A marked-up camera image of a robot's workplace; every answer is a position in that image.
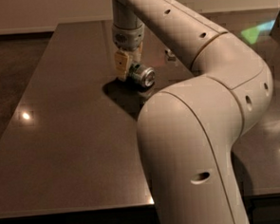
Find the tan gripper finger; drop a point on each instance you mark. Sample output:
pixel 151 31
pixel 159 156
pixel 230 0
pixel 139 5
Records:
pixel 137 54
pixel 122 63

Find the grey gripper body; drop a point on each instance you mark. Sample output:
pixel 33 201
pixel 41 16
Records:
pixel 128 39

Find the clear plastic water bottle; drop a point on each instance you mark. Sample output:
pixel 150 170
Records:
pixel 170 56

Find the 7up soda can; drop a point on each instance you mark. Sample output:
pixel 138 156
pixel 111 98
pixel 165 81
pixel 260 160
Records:
pixel 142 75

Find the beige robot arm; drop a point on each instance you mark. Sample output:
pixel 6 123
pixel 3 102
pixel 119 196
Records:
pixel 186 131

